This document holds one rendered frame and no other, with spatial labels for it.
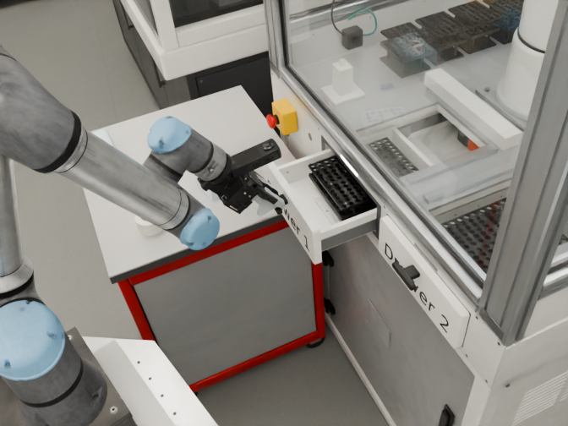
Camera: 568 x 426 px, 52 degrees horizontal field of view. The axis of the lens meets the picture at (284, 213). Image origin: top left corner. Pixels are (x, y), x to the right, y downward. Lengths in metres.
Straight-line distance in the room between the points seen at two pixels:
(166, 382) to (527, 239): 0.76
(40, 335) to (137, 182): 0.29
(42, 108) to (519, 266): 0.70
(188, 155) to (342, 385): 1.18
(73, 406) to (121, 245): 0.54
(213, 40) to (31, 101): 1.26
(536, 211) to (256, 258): 0.94
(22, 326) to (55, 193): 2.03
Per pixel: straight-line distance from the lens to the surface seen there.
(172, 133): 1.10
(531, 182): 0.85
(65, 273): 2.63
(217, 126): 1.84
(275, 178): 1.38
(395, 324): 1.53
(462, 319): 1.13
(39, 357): 1.01
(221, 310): 1.74
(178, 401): 1.25
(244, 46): 2.05
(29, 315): 1.04
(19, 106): 0.80
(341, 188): 1.37
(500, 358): 1.11
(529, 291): 0.97
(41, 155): 0.82
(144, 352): 1.33
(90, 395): 1.15
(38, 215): 2.94
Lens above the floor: 1.84
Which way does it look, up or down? 45 degrees down
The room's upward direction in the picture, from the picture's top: 6 degrees counter-clockwise
